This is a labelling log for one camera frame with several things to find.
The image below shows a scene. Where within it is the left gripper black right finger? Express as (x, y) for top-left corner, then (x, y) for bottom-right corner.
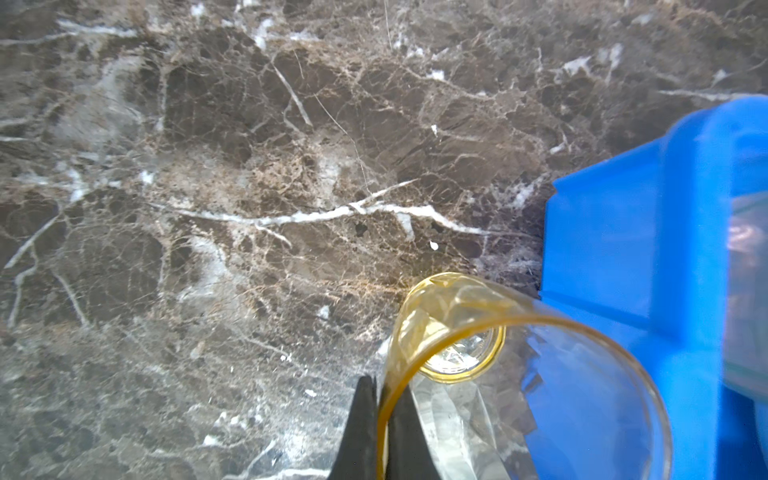
(385, 387), (441, 480)

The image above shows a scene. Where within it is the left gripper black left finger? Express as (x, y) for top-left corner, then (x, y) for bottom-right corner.
(327, 375), (378, 480)

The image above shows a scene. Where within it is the yellow transparent cup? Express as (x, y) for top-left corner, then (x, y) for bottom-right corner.
(377, 272), (673, 479)

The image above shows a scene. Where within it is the green transparent cup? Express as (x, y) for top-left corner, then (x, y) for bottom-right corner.
(723, 192), (767, 403)

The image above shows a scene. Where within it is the blue plastic bin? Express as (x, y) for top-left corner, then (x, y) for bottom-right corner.
(540, 95), (767, 479)

